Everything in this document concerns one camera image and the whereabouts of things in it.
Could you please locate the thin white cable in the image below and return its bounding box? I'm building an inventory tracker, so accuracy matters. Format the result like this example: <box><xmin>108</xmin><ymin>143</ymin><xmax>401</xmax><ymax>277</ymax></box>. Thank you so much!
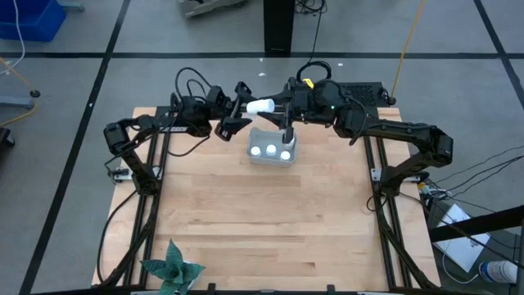
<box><xmin>0</xmin><ymin>0</ymin><xmax>26</xmax><ymax>77</ymax></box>

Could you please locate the black perforated computer case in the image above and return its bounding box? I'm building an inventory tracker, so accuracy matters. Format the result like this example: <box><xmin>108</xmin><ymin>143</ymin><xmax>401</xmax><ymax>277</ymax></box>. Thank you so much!
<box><xmin>339</xmin><ymin>81</ymin><xmax>389</xmax><ymax>109</ymax></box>

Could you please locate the yellow cord with black foot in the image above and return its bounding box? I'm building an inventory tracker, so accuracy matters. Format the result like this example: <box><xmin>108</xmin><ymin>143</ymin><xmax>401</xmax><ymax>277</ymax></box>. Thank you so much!
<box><xmin>0</xmin><ymin>56</ymin><xmax>41</xmax><ymax>128</ymax></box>
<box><xmin>388</xmin><ymin>0</ymin><xmax>427</xmax><ymax>104</ymax></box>

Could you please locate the potted snake plant white pot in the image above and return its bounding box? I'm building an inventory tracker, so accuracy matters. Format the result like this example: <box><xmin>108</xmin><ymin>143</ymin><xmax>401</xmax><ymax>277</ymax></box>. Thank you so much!
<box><xmin>139</xmin><ymin>239</ymin><xmax>206</xmax><ymax>295</ymax></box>

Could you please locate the coiled black floor cable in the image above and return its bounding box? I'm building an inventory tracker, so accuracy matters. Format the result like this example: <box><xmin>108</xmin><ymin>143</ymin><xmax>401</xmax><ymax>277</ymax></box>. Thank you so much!
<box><xmin>295</xmin><ymin>0</ymin><xmax>332</xmax><ymax>83</ymax></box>

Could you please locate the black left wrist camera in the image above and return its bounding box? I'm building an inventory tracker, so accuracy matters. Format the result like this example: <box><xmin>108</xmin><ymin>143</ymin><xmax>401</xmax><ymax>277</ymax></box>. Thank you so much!
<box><xmin>206</xmin><ymin>84</ymin><xmax>228</xmax><ymax>109</ymax></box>

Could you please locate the black aluminium table frame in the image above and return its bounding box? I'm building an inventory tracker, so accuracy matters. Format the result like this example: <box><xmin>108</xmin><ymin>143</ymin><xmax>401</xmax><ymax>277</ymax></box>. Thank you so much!
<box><xmin>92</xmin><ymin>92</ymin><xmax>442</xmax><ymax>295</ymax></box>

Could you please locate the black metal beam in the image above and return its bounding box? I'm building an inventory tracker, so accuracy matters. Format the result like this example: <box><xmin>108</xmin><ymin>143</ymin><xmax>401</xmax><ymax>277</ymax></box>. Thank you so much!
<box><xmin>428</xmin><ymin>203</ymin><xmax>524</xmax><ymax>243</ymax></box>

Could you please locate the thick black base cable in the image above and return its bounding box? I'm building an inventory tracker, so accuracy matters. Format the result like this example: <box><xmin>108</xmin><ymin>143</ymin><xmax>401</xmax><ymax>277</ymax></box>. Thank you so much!
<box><xmin>96</xmin><ymin>189</ymin><xmax>139</xmax><ymax>286</ymax></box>

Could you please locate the white flat board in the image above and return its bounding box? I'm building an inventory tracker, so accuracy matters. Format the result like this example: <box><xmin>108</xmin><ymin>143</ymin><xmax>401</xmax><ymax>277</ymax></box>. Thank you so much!
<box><xmin>432</xmin><ymin>203</ymin><xmax>491</xmax><ymax>274</ymax></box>

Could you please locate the grey desk foot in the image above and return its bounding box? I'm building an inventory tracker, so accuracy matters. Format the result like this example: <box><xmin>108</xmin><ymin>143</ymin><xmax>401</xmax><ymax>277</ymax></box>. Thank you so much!
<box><xmin>0</xmin><ymin>95</ymin><xmax>36</xmax><ymax>111</ymax></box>
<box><xmin>56</xmin><ymin>0</ymin><xmax>86</xmax><ymax>13</ymax></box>

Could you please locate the blue plastic bin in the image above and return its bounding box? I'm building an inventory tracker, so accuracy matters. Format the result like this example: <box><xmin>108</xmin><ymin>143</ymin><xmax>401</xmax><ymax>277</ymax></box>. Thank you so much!
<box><xmin>0</xmin><ymin>0</ymin><xmax>68</xmax><ymax>43</ymax></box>

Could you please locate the grey cart base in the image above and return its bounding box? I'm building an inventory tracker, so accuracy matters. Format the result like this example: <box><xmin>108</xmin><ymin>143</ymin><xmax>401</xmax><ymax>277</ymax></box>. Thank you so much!
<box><xmin>176</xmin><ymin>0</ymin><xmax>249</xmax><ymax>19</ymax></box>

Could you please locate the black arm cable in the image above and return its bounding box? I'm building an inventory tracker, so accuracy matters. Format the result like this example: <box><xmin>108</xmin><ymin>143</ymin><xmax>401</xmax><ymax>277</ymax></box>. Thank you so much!
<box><xmin>174</xmin><ymin>66</ymin><xmax>214</xmax><ymax>108</ymax></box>
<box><xmin>346</xmin><ymin>93</ymin><xmax>369</xmax><ymax>147</ymax></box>

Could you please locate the clear plastic water bottle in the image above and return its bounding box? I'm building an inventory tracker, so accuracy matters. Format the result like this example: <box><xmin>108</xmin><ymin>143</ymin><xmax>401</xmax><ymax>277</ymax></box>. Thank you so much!
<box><xmin>477</xmin><ymin>259</ymin><xmax>520</xmax><ymax>285</ymax></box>

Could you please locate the black rectangular post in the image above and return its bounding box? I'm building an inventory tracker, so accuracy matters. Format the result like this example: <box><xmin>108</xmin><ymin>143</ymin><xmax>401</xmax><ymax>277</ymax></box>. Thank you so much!
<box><xmin>263</xmin><ymin>0</ymin><xmax>296</xmax><ymax>54</ymax></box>

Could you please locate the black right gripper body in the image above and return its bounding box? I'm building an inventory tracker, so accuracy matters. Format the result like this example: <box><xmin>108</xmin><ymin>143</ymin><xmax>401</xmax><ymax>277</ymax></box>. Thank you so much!
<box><xmin>281</xmin><ymin>76</ymin><xmax>317</xmax><ymax>146</ymax></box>

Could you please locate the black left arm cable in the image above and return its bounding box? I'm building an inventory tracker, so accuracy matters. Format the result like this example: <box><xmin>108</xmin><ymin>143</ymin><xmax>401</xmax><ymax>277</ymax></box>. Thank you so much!
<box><xmin>174</xmin><ymin>66</ymin><xmax>214</xmax><ymax>108</ymax></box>

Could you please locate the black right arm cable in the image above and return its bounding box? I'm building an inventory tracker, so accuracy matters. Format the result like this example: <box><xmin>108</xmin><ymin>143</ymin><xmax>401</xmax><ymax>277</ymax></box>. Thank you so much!
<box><xmin>346</xmin><ymin>93</ymin><xmax>369</xmax><ymax>147</ymax></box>

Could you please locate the black caster base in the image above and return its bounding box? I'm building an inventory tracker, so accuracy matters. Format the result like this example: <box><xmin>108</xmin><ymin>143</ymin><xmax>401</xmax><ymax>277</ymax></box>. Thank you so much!
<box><xmin>0</xmin><ymin>126</ymin><xmax>16</xmax><ymax>149</ymax></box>

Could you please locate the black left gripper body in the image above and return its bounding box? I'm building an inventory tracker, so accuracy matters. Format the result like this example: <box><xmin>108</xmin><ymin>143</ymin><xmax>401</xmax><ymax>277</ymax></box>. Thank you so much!
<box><xmin>214</xmin><ymin>80</ymin><xmax>254</xmax><ymax>143</ymax></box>

